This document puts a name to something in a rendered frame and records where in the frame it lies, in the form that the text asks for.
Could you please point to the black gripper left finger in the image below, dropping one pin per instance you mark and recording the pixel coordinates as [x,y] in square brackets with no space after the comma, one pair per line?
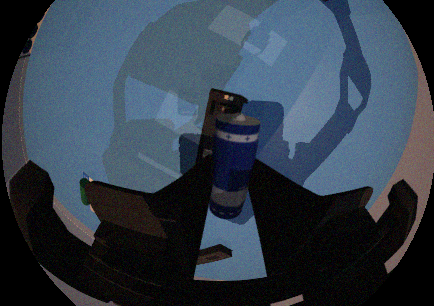
[177,212]

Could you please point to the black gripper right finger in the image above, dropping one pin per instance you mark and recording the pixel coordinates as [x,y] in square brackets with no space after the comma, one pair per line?
[288,216]

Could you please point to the black battery holder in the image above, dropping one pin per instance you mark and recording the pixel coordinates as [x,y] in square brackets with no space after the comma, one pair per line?
[220,102]

